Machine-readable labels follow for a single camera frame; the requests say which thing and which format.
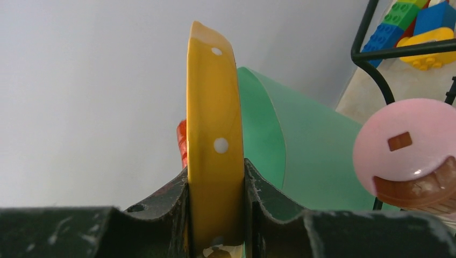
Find yellow toy block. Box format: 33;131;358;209
396;27;456;71

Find green plastic waste bin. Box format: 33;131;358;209
237;66;400;211

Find blue toy block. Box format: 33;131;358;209
361;2;456;68

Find black wire dish rack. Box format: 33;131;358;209
351;1;455;209

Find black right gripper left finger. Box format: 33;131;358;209
1;170;189;257

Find red sausage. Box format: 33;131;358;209
176;119;188;168

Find pink lid spice jar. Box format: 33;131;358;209
353;98;455;220

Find green toy block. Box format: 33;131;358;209
382;0;428;30

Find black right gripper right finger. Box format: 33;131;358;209
244;159;455;257

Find yellow polka dot plate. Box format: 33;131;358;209
186;21;244;257

